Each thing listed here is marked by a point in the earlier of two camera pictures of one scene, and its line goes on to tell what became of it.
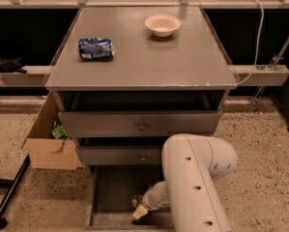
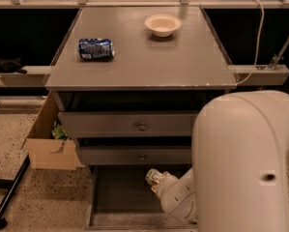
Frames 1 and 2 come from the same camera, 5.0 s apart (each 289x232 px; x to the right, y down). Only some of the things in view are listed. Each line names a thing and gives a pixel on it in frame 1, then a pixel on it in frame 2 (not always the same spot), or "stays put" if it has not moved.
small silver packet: x=135 y=200 to x=153 y=176
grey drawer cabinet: x=127 y=79 stays put
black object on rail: x=6 y=65 stays put
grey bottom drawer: x=112 y=188 stays put
